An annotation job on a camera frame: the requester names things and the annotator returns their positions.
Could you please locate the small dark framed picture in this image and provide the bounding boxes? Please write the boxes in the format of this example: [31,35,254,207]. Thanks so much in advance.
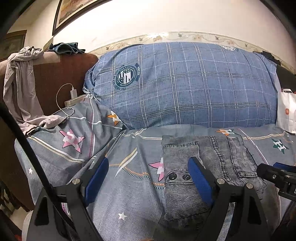
[0,30,27,61]

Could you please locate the framed picture on wall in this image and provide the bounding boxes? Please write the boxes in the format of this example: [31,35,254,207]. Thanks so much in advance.
[52,0,109,36]

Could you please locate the black cable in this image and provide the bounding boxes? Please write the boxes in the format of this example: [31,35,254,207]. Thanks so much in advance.
[0,102,79,241]

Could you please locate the blue plaid pillow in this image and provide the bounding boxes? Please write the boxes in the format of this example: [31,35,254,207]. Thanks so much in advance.
[83,42,278,129]

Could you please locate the grey garment on headboard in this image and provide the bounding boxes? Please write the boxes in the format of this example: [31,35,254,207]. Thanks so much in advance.
[3,46,66,135]

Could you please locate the brown wooden headboard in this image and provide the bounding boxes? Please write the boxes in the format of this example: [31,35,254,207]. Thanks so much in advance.
[1,52,98,211]

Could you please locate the grey patterned bed sheet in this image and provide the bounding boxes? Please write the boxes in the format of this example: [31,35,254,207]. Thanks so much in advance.
[27,98,295,240]

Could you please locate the grey denim pants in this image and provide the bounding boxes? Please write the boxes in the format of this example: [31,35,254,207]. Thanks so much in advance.
[161,134,282,232]

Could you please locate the white charger with cable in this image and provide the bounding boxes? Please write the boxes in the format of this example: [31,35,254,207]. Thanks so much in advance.
[54,83,86,119]

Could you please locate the dark green cloth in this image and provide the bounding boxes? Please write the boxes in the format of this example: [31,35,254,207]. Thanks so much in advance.
[48,42,85,55]

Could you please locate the white paper bag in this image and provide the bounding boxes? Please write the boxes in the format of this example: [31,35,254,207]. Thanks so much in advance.
[276,89,296,134]

